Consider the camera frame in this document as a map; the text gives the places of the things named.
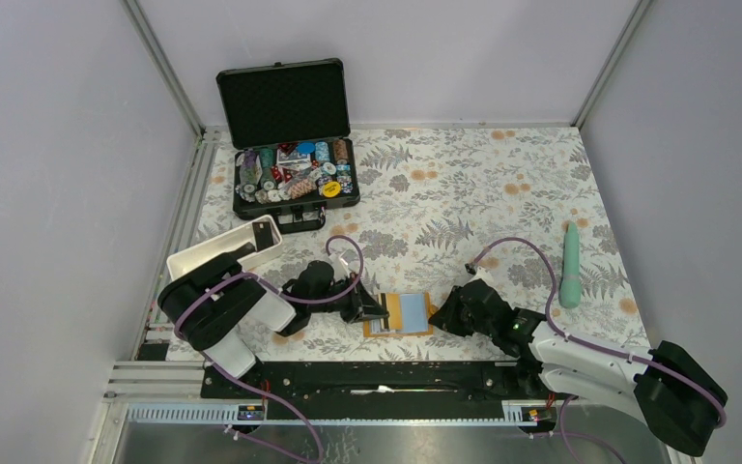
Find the grey slotted cable duct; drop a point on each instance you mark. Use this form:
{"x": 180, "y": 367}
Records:
{"x": 248, "y": 414}

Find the yellow round chip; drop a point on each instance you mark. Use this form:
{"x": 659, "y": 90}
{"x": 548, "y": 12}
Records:
{"x": 330, "y": 189}

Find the blue round chip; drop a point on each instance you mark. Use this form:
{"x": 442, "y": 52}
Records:
{"x": 306, "y": 148}

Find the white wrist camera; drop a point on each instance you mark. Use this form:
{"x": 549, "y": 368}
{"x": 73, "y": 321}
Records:
{"x": 345, "y": 262}
{"x": 476, "y": 272}

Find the gold card black stripe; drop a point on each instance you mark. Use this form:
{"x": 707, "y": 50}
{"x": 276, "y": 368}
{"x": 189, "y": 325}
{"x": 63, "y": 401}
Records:
{"x": 392, "y": 322}

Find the black VIP card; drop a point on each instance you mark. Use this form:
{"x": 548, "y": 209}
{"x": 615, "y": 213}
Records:
{"x": 263, "y": 234}

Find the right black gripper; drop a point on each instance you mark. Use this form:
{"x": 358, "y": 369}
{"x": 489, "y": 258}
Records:
{"x": 446, "y": 316}

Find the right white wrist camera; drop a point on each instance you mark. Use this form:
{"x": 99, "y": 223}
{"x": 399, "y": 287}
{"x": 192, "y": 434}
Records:
{"x": 476, "y": 272}

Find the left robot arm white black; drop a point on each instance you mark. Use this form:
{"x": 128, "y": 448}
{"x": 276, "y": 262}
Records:
{"x": 208, "y": 303}

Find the light blue card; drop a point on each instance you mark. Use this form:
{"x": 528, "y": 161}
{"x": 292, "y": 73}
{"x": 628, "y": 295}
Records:
{"x": 414, "y": 313}

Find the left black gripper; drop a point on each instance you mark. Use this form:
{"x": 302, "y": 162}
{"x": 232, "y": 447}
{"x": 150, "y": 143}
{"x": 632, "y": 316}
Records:
{"x": 361, "y": 306}

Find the black poker chip case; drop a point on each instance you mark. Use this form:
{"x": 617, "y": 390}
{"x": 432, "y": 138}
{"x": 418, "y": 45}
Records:
{"x": 269, "y": 111}

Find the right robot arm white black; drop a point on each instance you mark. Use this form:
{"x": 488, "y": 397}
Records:
{"x": 665, "y": 388}

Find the mint green wand massager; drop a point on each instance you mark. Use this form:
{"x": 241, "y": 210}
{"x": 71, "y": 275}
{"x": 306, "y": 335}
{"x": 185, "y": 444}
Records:
{"x": 570, "y": 288}

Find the orange leather card holder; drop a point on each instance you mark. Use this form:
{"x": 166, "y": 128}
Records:
{"x": 432, "y": 310}

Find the floral patterned table mat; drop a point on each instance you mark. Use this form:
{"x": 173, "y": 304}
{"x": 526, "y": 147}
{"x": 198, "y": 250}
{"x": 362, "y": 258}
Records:
{"x": 431, "y": 201}

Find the white rectangular plastic tray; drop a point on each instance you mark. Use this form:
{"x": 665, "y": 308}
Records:
{"x": 183, "y": 262}

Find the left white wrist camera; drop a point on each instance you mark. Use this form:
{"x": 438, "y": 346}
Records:
{"x": 345, "y": 262}

